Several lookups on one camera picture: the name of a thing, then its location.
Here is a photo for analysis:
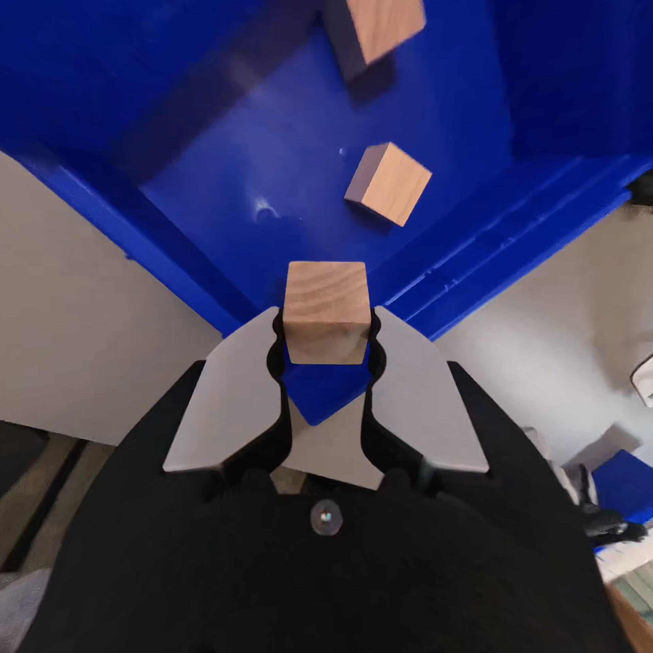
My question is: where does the blue plastic bin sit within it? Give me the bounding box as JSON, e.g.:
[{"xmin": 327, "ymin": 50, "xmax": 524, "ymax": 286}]
[{"xmin": 0, "ymin": 0, "xmax": 653, "ymax": 427}]

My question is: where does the blue storage crate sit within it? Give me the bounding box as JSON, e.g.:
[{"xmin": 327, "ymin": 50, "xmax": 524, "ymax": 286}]
[{"xmin": 591, "ymin": 448, "xmax": 653, "ymax": 527}]

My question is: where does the blue-striped wooden cube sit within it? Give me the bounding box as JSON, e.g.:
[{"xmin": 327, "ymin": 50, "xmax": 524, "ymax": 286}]
[
  {"xmin": 282, "ymin": 261, "xmax": 372, "ymax": 366},
  {"xmin": 322, "ymin": 0, "xmax": 427, "ymax": 86},
  {"xmin": 343, "ymin": 142, "xmax": 433, "ymax": 228}
]

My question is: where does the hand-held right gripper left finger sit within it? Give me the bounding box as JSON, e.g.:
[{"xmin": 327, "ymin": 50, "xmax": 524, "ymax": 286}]
[{"xmin": 162, "ymin": 305, "xmax": 294, "ymax": 483}]

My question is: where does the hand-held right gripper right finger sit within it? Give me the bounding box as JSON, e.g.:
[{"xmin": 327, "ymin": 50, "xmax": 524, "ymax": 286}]
[{"xmin": 359, "ymin": 305, "xmax": 490, "ymax": 488}]

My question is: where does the grey hanging card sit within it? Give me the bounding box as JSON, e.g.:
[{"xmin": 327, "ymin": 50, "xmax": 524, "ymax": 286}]
[{"xmin": 560, "ymin": 422, "xmax": 644, "ymax": 471}]

